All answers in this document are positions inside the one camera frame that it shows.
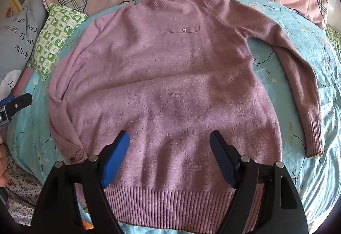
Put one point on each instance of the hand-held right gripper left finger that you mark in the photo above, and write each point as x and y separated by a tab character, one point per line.
117	152

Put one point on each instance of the person's left hand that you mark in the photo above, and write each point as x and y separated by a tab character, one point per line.
3	176

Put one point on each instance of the grey printed pillow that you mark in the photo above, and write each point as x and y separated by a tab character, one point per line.
16	36

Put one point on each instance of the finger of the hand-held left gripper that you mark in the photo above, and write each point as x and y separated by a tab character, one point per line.
20	102

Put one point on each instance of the floral patterned cloth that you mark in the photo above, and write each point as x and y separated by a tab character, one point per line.
20	188

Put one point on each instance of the mauve knitted sweater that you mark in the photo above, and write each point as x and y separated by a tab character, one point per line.
165	68

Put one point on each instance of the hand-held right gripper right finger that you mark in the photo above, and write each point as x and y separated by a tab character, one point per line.
221	154

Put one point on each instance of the teal floral bed sheet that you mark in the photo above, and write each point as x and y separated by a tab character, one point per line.
293	44

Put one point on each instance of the green floral cloth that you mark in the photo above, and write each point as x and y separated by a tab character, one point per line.
334	38

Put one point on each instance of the green patterned pillow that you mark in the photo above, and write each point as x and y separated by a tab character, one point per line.
57	36

